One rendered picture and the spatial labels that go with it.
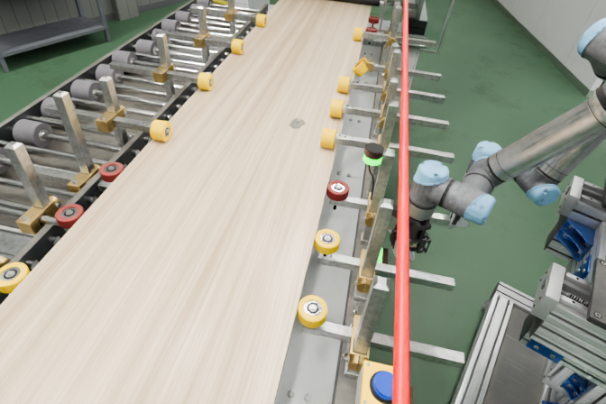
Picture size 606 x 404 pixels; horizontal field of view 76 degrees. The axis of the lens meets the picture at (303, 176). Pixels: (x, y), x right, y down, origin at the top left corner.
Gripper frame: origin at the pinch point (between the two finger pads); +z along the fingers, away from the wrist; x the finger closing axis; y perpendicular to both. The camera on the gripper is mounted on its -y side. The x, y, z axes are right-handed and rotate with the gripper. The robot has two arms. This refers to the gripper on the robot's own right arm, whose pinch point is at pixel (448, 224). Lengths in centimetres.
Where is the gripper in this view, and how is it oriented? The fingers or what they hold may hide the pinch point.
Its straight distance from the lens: 152.2
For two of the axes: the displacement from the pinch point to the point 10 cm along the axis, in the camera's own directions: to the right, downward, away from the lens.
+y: 9.8, 1.7, -1.2
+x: 2.0, -6.2, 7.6
